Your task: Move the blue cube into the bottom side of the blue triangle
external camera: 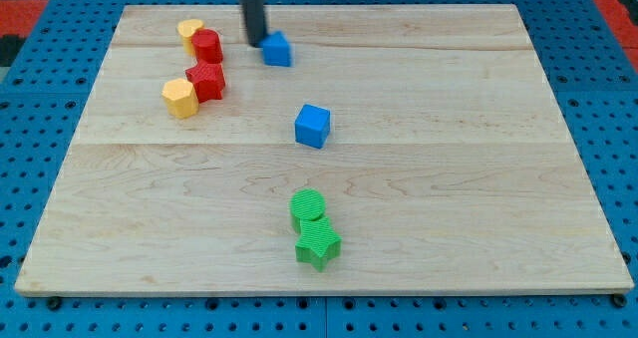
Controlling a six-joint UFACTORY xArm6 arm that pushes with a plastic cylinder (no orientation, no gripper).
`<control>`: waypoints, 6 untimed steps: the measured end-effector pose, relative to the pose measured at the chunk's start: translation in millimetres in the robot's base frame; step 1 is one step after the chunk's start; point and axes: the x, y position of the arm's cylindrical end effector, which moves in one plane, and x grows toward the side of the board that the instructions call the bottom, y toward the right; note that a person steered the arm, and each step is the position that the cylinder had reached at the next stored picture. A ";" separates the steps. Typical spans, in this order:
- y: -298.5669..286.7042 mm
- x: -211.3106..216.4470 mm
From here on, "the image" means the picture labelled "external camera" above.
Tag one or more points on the red cylinder block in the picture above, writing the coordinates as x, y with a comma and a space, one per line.
207, 46

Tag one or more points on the yellow heart block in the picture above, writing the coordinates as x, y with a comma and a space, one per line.
186, 29

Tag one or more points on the blue triangle block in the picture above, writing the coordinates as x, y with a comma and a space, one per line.
276, 50

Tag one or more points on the green cylinder block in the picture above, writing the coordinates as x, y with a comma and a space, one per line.
306, 205

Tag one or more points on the blue cube block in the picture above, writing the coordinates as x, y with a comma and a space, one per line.
312, 126

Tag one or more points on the wooden board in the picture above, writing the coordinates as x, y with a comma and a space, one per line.
448, 170

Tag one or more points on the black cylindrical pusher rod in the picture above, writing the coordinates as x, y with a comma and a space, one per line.
254, 21

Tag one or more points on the red star block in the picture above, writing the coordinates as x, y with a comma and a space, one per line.
208, 81

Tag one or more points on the green star block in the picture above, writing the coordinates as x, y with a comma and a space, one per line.
318, 243

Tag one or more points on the yellow hexagon block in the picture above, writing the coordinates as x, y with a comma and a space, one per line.
180, 98

